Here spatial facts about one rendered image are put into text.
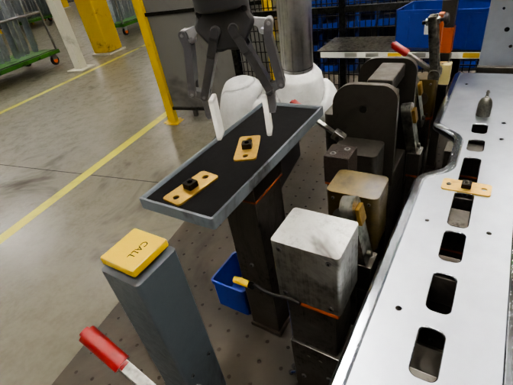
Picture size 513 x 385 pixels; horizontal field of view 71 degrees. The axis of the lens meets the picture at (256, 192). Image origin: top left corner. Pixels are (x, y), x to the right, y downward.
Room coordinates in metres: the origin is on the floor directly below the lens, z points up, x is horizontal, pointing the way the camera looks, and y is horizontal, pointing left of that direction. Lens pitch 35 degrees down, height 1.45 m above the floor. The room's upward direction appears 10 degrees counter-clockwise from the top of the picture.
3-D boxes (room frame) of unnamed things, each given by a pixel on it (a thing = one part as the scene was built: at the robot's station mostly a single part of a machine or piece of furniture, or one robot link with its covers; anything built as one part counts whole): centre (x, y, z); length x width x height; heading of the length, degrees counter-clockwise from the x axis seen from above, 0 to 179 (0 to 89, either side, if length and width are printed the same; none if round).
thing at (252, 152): (0.55, 0.00, 1.17); 0.08 x 0.04 x 0.01; 168
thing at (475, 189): (0.54, -0.40, 1.01); 0.08 x 0.04 x 0.01; 52
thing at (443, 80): (1.05, -0.63, 0.88); 0.04 x 0.04 x 0.37; 53
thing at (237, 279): (0.38, 0.01, 1.00); 0.12 x 0.01 x 0.01; 53
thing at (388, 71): (0.74, -0.30, 0.95); 0.18 x 0.13 x 0.49; 143
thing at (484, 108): (0.81, -0.60, 1.02); 0.03 x 0.03 x 0.07
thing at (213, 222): (0.55, 0.01, 1.16); 0.37 x 0.14 x 0.02; 143
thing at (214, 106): (0.56, 0.04, 1.22); 0.03 x 0.01 x 0.07; 168
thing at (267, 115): (0.55, -0.04, 1.22); 0.03 x 0.01 x 0.07; 168
